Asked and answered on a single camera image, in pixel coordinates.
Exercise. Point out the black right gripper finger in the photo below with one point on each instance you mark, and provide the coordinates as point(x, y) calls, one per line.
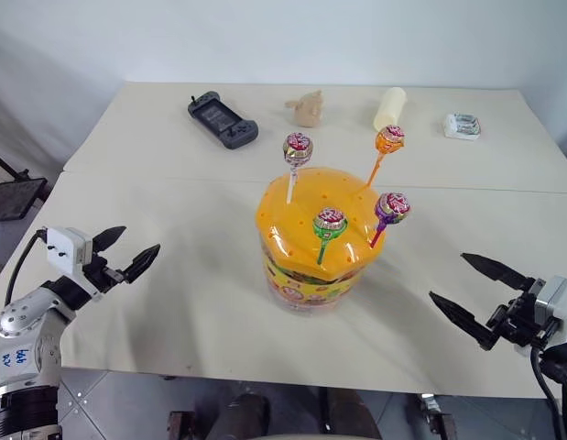
point(496, 270)
point(461, 318)

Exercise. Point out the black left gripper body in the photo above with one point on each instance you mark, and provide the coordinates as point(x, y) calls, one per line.
point(97, 272)

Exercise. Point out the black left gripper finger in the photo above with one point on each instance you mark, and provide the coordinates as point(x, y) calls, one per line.
point(143, 263)
point(110, 236)

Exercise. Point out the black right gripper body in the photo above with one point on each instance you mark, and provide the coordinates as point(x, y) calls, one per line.
point(519, 321)

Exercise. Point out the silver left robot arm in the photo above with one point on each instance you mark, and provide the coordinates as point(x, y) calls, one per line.
point(22, 330)

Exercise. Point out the purple lollipop with red stick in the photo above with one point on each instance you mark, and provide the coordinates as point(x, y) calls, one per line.
point(393, 208)

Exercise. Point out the green lollipop with green stick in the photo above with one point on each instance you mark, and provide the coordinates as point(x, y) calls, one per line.
point(330, 222)

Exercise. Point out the lollipop tub with orange lid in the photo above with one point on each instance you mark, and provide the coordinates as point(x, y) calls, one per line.
point(310, 256)

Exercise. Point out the orange lollipop with orange stick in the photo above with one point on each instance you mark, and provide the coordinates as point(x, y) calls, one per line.
point(389, 139)

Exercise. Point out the pink lollipop with white stick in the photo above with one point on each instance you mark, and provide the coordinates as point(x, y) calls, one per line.
point(297, 149)

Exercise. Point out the dark table leg caster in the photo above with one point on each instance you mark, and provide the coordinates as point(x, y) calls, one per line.
point(438, 418)

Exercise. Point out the black metal stand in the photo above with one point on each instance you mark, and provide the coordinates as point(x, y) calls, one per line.
point(13, 197)

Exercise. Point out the small white box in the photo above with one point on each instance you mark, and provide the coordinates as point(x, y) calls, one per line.
point(461, 126)

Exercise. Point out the dark grey game controller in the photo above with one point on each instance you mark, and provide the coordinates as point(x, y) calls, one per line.
point(221, 119)

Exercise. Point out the cream cylinder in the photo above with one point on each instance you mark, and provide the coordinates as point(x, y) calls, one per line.
point(389, 107)

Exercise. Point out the beige animal figurine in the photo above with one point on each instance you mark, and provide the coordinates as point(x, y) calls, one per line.
point(307, 110)

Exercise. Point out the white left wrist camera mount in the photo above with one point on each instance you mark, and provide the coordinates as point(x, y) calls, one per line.
point(63, 247)

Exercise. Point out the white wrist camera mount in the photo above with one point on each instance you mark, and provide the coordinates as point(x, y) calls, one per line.
point(555, 298)
point(63, 247)

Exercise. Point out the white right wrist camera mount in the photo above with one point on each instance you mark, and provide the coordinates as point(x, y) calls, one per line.
point(555, 298)

